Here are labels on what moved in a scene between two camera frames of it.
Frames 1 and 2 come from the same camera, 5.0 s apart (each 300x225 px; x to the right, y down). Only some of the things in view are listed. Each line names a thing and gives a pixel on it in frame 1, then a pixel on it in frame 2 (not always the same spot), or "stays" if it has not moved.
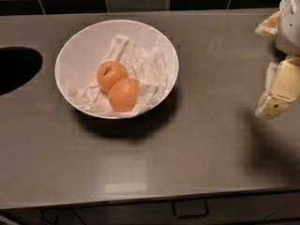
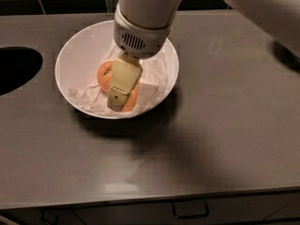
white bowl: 117,68 stays
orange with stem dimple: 109,73 stays
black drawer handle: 182,210 stays
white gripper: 289,32 → 141,41
